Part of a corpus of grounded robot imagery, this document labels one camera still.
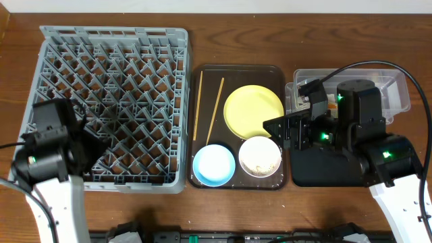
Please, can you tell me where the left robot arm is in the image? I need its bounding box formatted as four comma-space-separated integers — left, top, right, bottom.
11, 99, 108, 242

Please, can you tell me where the dark brown serving tray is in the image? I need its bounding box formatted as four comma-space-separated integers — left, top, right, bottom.
186, 65, 285, 188

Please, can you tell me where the white bowl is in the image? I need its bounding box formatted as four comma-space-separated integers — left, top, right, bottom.
238, 136, 282, 178

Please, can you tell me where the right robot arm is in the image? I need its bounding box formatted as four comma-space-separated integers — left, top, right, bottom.
263, 80, 431, 242

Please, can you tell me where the clear plastic bin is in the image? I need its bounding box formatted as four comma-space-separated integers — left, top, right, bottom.
285, 68, 410, 125

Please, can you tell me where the black tray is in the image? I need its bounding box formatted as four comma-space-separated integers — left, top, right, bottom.
289, 122, 389, 188

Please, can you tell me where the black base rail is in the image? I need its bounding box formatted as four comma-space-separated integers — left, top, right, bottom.
90, 221, 396, 243

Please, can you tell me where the wooden chopstick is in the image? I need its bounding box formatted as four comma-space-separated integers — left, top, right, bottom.
206, 77, 225, 145
193, 71, 203, 141

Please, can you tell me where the grey dishwasher rack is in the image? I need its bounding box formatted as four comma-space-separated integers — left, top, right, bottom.
20, 26, 192, 194

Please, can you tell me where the yellow plate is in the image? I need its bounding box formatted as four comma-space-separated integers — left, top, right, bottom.
223, 85, 284, 140

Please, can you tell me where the light blue bowl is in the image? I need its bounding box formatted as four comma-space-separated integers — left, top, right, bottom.
192, 144, 236, 187

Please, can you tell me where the green snack wrapper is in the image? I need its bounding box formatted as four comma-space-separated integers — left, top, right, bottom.
327, 94, 338, 109

